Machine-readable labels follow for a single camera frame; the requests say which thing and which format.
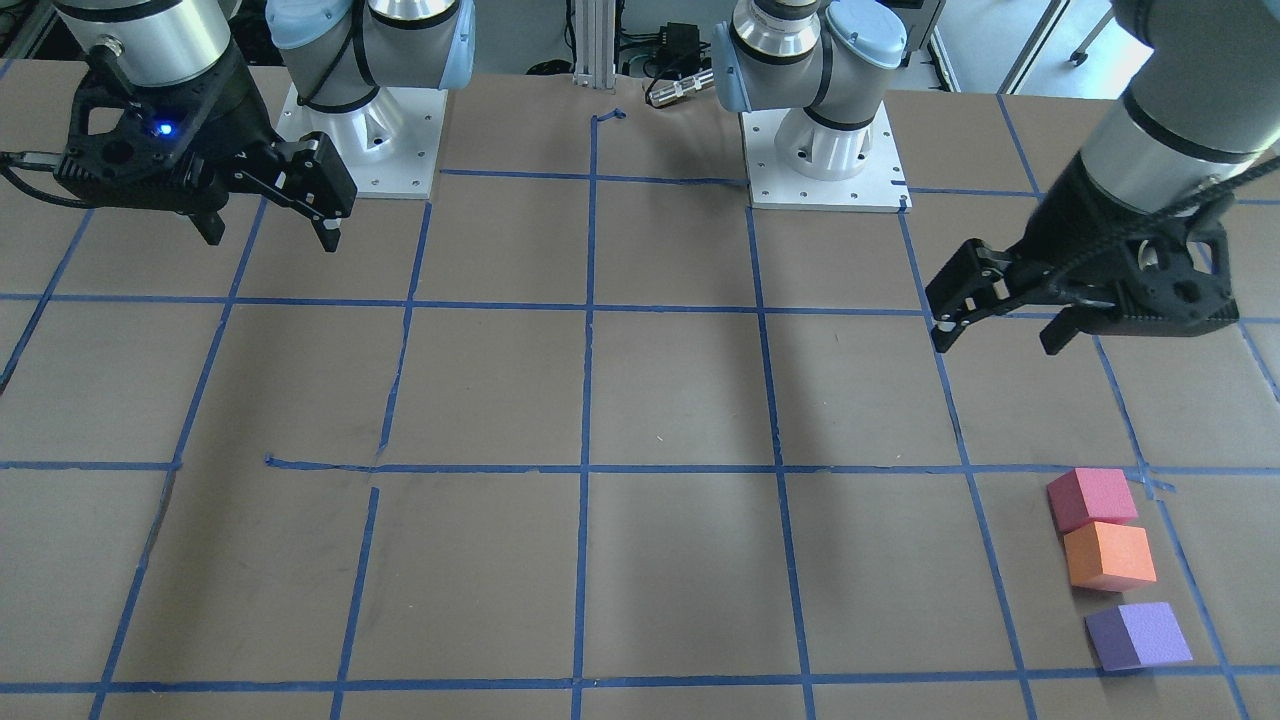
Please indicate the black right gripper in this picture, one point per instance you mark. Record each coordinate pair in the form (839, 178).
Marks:
(228, 112)

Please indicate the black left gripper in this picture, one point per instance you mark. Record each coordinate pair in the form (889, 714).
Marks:
(1072, 218)

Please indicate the orange foam cube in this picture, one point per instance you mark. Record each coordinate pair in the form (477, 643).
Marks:
(1109, 557)

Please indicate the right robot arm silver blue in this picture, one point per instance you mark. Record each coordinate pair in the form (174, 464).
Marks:
(339, 53)

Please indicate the pink foam cube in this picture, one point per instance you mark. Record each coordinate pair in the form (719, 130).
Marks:
(1083, 495)

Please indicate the purple foam cube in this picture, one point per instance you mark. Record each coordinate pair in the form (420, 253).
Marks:
(1136, 636)

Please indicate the silver metal connector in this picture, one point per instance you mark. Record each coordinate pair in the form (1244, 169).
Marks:
(664, 93)

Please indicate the brown paper table mat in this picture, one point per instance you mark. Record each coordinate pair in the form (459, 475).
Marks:
(587, 435)

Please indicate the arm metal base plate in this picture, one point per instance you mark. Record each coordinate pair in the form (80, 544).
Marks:
(390, 146)
(795, 164)

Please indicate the aluminium frame post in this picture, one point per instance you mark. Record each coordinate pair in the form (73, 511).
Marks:
(595, 33)

